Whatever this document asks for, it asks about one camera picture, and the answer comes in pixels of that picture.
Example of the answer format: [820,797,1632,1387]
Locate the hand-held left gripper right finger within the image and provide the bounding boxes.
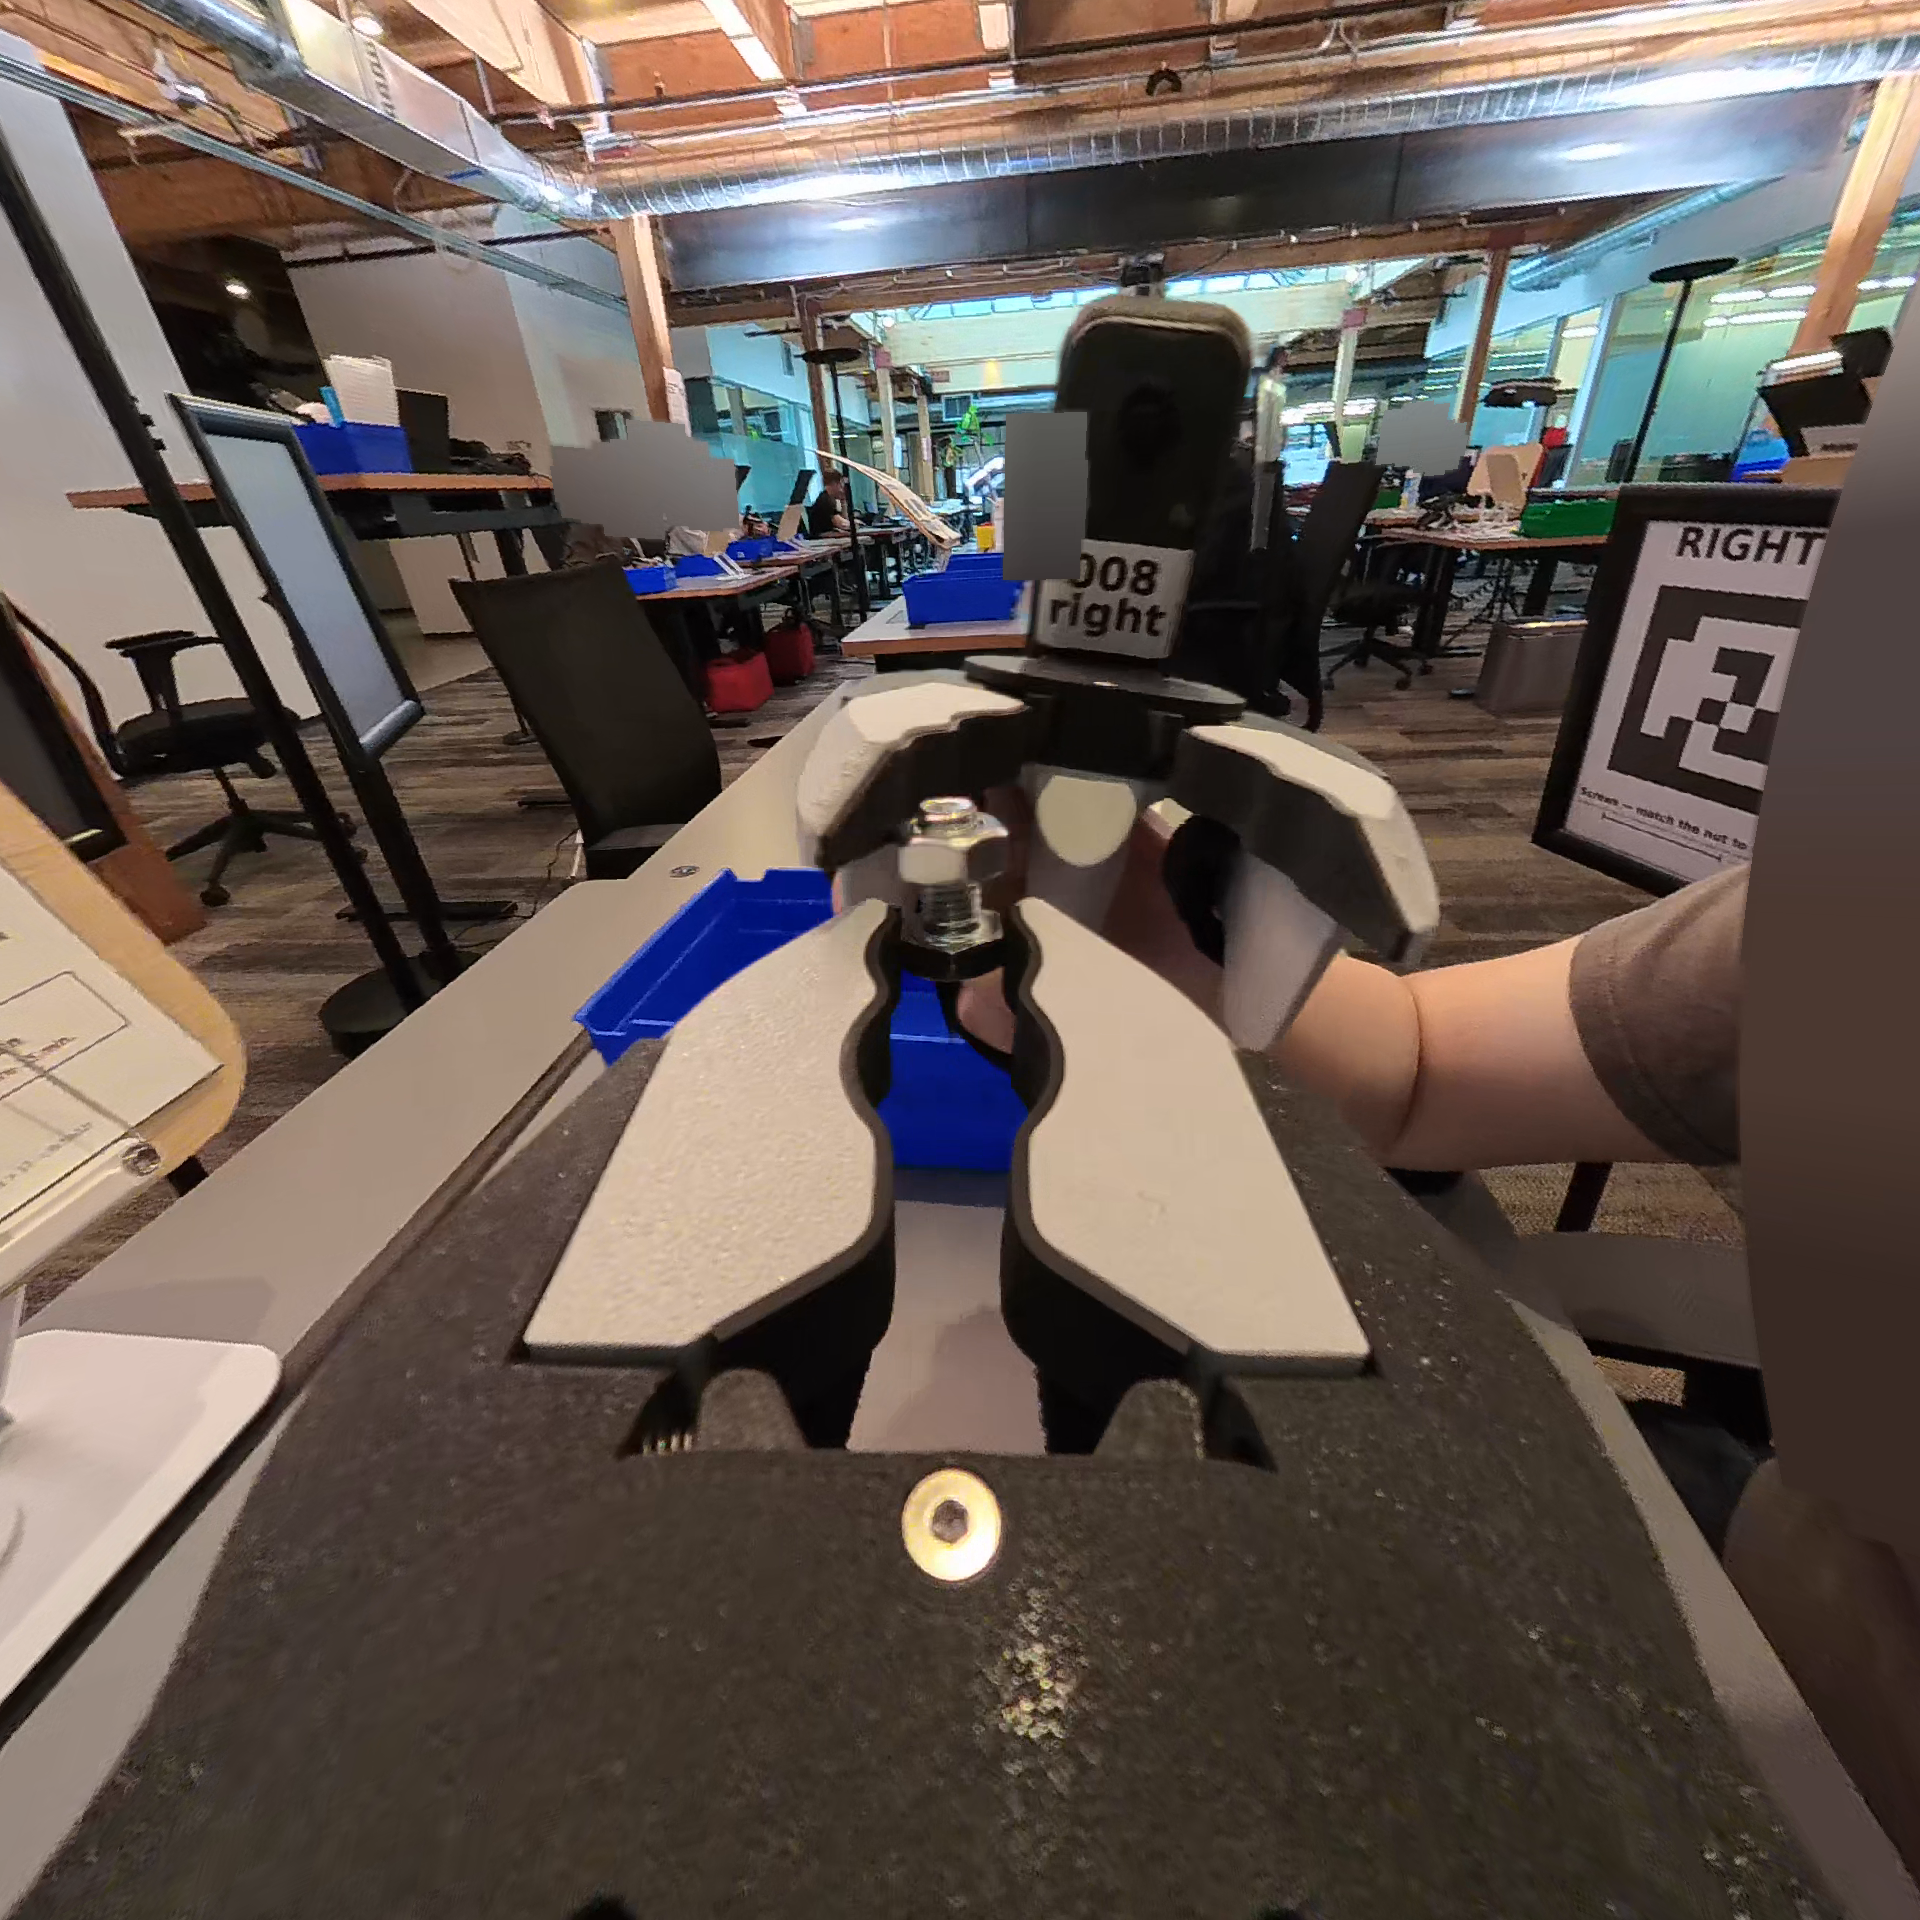
[997,897,1376,1457]

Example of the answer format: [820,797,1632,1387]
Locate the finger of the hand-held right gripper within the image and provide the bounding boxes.
[790,678,1055,916]
[1173,719,1445,971]

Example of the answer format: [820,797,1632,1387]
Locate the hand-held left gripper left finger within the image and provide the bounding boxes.
[515,901,903,1457]

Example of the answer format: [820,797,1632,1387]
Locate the short thick silver hex bolt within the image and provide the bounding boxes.
[896,797,1010,940]

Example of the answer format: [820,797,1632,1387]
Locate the blue plastic parts bin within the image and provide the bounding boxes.
[576,865,1036,1174]

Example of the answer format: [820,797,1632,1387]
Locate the person's right forearm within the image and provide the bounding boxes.
[1379,862,1752,1174]

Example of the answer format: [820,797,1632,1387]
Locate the person's right hand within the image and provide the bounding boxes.
[959,818,1421,1163]

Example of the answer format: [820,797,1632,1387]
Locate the large blue storage bin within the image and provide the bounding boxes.
[900,555,1036,627]

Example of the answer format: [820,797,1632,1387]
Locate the grey trash can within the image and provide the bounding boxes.
[1476,616,1591,714]

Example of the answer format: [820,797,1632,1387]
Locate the black mesh office chair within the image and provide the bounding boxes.
[449,555,726,880]

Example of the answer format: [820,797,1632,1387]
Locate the framed black-white marker sign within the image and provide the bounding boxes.
[1533,482,1839,897]

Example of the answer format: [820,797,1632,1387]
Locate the person's black office chair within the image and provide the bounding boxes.
[1498,1229,1771,1419]

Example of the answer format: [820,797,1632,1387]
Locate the wooden instruction board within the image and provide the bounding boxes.
[0,781,249,1299]

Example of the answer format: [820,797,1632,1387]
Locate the black framed panel on stand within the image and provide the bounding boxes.
[168,392,519,920]

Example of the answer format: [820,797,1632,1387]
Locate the printed instruction sheet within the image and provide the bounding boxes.
[0,862,227,1245]

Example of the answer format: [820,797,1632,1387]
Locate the white paper with outlines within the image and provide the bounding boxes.
[0,1289,284,1704]

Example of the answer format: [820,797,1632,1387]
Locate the black office chair with armrests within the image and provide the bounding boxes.
[105,631,363,904]

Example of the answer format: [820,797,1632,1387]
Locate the wooden top office desk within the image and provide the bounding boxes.
[68,470,570,586]

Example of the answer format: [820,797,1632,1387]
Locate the silver ceiling duct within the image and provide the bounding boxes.
[141,0,1868,225]

